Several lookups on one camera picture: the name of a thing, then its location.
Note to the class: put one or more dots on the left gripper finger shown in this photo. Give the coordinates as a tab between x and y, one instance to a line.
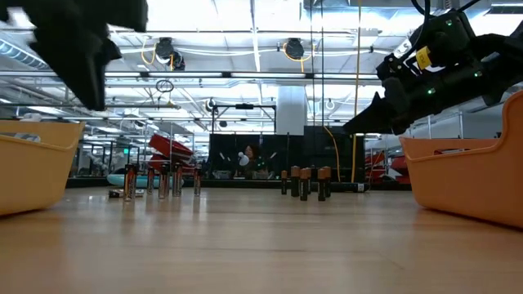
65	61
96	65

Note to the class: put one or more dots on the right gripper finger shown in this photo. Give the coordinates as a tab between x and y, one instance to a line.
380	118

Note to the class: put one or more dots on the black copper-top battery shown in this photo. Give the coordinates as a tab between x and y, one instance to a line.
304	185
284	181
321	185
295	181

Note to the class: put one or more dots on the orange plastic bin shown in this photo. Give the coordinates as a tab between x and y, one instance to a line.
461	183

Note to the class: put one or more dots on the yellow plastic bin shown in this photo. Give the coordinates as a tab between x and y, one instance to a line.
32	175

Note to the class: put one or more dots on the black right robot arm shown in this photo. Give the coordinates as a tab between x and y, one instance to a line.
506	57

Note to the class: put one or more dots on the red equipment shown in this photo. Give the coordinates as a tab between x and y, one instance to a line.
392	163

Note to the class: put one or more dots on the black remote control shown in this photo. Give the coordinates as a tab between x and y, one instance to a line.
347	187

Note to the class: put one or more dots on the white pillar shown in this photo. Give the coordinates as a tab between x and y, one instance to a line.
291	110

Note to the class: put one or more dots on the red cart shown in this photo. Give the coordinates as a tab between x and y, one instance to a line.
169	147

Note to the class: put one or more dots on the blue calculator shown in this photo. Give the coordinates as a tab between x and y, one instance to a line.
141	182

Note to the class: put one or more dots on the person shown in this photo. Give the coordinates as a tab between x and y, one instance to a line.
251	161

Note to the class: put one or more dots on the white round object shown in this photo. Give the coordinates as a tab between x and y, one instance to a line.
243	159

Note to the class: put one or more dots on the black partition screen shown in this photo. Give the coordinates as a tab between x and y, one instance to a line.
224	155

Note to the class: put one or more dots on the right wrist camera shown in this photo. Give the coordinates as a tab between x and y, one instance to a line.
394	69

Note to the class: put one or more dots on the black stand frame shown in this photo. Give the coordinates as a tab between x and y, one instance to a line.
244	106

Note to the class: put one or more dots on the black aluminium frame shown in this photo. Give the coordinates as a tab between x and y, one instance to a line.
229	183

